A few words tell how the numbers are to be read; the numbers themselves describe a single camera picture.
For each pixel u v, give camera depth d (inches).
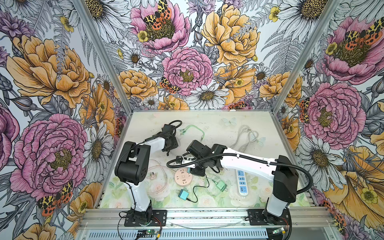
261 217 29.3
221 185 32.5
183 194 31.4
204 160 20.7
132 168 20.0
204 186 32.9
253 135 42.7
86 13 28.9
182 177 33.5
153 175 33.7
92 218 30.0
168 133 30.7
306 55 35.2
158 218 29.1
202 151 23.9
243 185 32.4
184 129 43.8
